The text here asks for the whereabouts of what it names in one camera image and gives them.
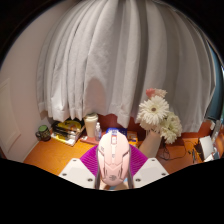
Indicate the white ceramic vase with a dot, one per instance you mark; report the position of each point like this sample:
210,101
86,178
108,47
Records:
151,144

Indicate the black cover book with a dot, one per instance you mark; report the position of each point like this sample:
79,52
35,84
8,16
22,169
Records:
66,132

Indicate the flat red book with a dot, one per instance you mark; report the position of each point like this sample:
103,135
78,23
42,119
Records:
88,139

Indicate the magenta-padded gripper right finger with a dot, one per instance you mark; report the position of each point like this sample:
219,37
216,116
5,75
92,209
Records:
150,171

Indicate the yellow cover book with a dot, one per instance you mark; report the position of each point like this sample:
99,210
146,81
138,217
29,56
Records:
68,125

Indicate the white pleated curtain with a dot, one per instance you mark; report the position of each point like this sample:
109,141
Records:
110,60

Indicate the white lidded canister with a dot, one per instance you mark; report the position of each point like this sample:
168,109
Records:
90,125

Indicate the dark green mug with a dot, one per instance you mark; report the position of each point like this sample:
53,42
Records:
43,133

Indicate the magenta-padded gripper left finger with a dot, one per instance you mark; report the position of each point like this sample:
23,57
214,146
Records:
78,171

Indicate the white desk device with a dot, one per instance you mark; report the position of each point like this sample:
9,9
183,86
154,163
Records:
206,146

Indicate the white flower bouquet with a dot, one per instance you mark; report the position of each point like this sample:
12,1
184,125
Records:
154,111

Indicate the pale pink computer mouse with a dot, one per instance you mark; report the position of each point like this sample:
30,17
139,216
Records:
113,160

